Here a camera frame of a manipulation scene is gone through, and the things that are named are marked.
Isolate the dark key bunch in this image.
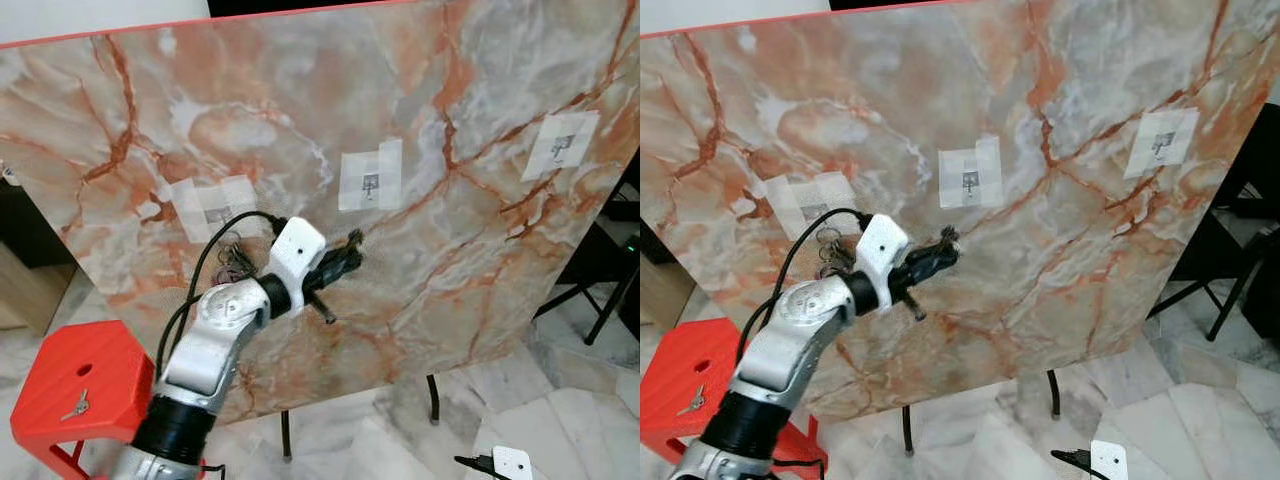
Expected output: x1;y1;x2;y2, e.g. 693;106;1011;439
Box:
215;240;263;286
815;228;859;276

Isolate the orange marble pattern panel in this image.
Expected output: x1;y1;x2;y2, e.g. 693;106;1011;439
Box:
640;0;1280;421
0;0;641;426

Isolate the red plastic stool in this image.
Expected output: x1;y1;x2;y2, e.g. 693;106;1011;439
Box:
10;320;211;480
640;328;826;480

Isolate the black rectangular object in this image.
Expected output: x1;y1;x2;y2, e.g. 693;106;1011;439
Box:
828;0;986;13
207;0;396;18

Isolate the wooden cabinet with dark top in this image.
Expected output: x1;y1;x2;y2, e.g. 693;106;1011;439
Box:
640;255;696;331
0;165;79;336

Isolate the black metal rack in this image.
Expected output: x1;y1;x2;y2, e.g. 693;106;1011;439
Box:
1148;100;1280;343
535;150;641;346

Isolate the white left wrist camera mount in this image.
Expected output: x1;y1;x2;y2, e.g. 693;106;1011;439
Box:
850;213;911;313
265;216;328;318

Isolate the white taped wall hook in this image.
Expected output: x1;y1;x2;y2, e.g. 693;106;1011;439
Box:
521;110;601;183
765;172;859;239
1122;107;1199;181
937;138;1001;209
168;176;261;244
338;138;403;212

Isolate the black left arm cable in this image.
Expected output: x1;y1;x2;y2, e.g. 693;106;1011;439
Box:
155;210;291;386
735;207;873;371

